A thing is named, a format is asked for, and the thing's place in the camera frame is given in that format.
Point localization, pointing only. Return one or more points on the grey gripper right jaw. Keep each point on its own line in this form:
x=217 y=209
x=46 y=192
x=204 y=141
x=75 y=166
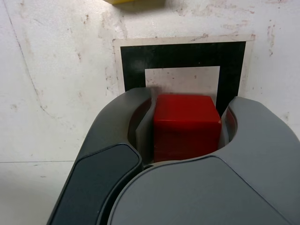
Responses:
x=211 y=192

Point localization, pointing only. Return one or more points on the black tape square outline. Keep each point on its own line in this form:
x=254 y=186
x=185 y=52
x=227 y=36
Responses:
x=178 y=56

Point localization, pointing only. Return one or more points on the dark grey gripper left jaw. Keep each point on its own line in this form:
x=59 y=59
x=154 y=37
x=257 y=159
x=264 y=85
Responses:
x=103 y=168

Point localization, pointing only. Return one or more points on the yellow cube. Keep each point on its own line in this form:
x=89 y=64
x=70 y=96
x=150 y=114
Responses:
x=131 y=2

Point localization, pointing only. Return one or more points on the red cube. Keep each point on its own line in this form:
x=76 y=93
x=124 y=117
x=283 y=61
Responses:
x=185 y=126

